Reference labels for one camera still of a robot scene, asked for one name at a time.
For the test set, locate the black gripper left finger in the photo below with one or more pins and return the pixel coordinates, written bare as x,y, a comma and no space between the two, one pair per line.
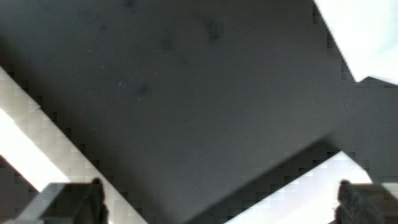
67,204

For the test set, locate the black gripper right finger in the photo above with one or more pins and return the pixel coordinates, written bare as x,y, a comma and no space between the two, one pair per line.
368,204

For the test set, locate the white U-shaped fence wall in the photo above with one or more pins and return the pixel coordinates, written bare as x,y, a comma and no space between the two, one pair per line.
41,153

